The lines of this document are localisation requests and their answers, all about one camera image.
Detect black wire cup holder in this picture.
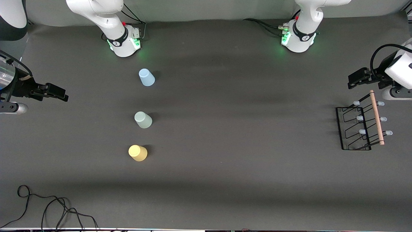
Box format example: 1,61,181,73
336,90,393,151

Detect pale green plastic cup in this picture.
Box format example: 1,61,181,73
134,111,153,129

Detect yellow plastic cup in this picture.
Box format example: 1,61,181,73
128,145,148,162

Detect light blue plastic cup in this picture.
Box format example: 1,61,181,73
139,68,155,87

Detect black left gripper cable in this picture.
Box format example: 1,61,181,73
370,43,412,73

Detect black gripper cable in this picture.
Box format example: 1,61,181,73
370,43,412,73
0,50,33,78

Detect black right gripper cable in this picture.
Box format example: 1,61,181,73
0,50,33,78

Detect loose thin black cable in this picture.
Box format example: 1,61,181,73
0,185,100,231

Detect black right arm base cables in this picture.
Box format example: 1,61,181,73
121,3,147,41

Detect black arm base cables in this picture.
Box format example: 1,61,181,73
243,18,285,36
121,3,147,41

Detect black left arm base cables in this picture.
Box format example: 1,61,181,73
243,18,285,36

